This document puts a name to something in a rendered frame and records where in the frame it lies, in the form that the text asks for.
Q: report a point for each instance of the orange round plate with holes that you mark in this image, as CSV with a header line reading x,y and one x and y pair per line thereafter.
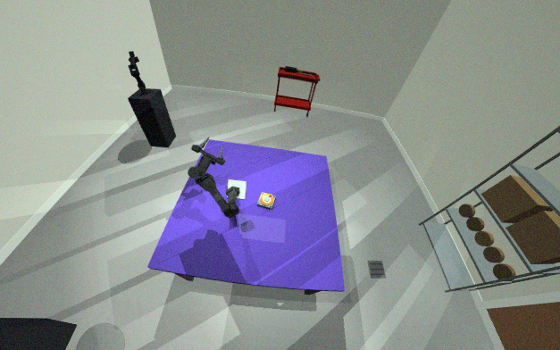
x,y
264,202

